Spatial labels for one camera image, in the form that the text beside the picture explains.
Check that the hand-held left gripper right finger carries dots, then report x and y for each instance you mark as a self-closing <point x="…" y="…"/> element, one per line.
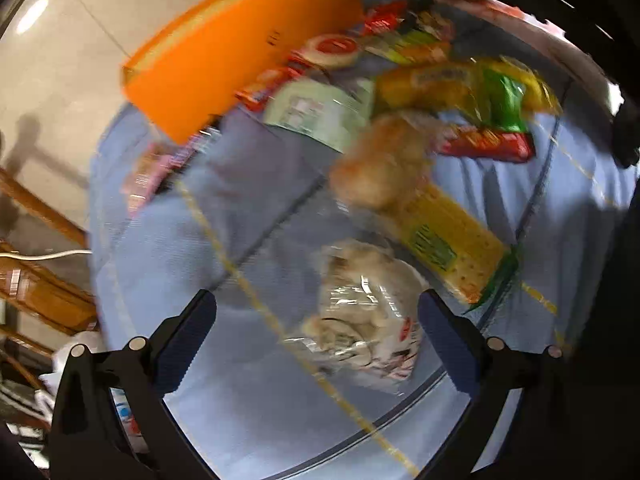
<point x="450" y="347"/>

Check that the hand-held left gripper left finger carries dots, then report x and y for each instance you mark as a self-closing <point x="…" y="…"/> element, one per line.
<point x="184" y="342"/>

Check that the clear bag of bread rolls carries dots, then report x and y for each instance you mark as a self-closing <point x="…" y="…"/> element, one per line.
<point x="362" y="310"/>

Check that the orange storage box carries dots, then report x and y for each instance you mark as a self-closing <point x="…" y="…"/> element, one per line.
<point x="225" y="60"/>

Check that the yellow cracker packet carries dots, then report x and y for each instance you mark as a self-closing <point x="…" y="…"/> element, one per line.
<point x="450" y="240"/>

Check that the light blue tablecloth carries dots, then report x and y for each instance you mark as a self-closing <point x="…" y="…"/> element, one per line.
<point x="250" y="220"/>

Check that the wooden chair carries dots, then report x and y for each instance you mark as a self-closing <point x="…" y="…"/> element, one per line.
<point x="45" y="295"/>

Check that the pink snack packet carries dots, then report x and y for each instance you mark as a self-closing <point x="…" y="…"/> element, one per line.
<point x="150" y="175"/>

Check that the clear bag of fluffy bread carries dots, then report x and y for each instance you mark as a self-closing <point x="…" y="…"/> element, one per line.
<point x="387" y="160"/>

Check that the yellow and green snack bag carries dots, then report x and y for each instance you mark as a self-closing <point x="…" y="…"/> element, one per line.
<point x="450" y="85"/>

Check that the pale green snack packet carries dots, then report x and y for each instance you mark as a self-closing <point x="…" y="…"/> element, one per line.
<point x="315" y="110"/>

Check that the red and blue snack packet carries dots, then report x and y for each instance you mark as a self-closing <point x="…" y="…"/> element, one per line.
<point x="265" y="85"/>

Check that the yellow green flat snack packet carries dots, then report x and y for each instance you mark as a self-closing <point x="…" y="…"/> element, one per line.
<point x="407" y="46"/>

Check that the round red and white cup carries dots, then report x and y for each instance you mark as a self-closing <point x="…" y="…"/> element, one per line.
<point x="334" y="50"/>

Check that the red glossy snack packet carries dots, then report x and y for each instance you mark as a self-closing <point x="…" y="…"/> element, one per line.
<point x="384" y="17"/>

